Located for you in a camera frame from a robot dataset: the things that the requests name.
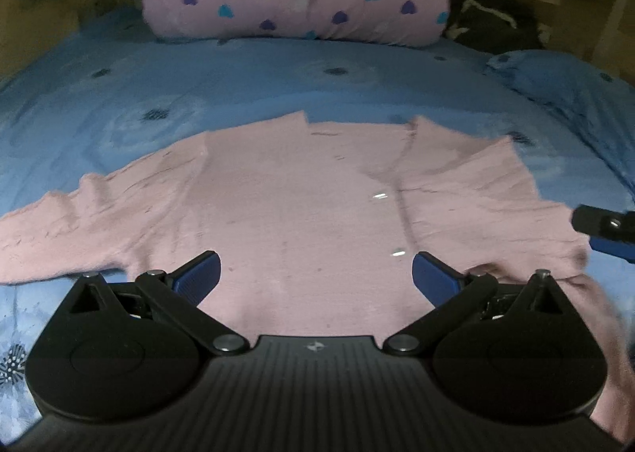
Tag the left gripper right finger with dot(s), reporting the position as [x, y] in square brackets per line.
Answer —
[456, 298]

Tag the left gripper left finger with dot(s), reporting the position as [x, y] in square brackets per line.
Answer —
[174, 299]

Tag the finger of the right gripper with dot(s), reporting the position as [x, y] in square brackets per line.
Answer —
[615, 248]
[598, 222]

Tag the pink knitted cardigan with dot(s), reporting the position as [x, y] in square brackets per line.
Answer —
[316, 226]

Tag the black clothing pile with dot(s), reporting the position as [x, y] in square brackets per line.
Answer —
[493, 26]

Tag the blue pillow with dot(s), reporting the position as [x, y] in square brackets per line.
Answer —
[597, 107]

